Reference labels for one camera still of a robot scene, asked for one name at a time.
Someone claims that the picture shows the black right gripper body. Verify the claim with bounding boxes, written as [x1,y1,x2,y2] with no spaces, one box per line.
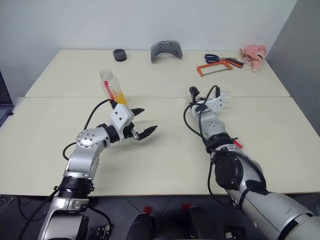
[191,96,208,110]

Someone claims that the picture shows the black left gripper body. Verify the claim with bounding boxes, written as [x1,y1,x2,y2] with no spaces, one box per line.
[123,121,141,142]

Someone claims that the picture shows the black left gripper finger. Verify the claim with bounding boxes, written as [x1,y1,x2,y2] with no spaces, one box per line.
[130,107,146,118]
[136,125,158,141]

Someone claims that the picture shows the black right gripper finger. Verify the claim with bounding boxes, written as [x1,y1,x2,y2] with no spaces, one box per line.
[189,86,201,101]

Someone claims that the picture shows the orange juice plastic bottle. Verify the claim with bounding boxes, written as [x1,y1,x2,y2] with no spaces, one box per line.
[99,69,128,107]

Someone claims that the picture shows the grey curved plastic shield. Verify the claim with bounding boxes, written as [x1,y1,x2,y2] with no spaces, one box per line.
[150,39,183,64]

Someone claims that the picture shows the pink cloth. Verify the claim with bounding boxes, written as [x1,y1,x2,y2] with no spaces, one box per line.
[239,44,267,73]

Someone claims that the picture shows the dark rounded shape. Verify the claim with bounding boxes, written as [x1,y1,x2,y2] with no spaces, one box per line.
[129,212,156,240]
[187,206,213,240]

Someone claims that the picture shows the dark laptop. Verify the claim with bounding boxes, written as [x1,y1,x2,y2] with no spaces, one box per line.
[0,69,15,127]

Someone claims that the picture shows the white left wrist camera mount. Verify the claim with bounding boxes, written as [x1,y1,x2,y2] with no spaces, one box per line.
[109,104,135,141]

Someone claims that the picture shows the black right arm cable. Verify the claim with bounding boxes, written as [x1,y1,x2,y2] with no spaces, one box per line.
[183,85,267,208]

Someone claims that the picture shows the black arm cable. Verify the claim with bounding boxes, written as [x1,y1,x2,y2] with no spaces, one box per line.
[183,85,267,208]
[62,98,118,161]

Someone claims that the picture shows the orange frame hacksaw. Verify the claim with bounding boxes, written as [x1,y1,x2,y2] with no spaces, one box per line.
[196,59,245,77]

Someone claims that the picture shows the blue handled scissors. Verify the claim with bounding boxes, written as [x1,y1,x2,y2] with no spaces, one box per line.
[204,53,237,63]

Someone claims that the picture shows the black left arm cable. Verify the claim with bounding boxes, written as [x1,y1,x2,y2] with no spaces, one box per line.
[62,98,118,161]

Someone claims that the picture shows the black floor cable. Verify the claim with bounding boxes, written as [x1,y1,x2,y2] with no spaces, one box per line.
[18,197,51,222]

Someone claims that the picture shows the white thin cables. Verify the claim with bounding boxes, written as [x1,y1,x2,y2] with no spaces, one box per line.
[0,196,16,213]

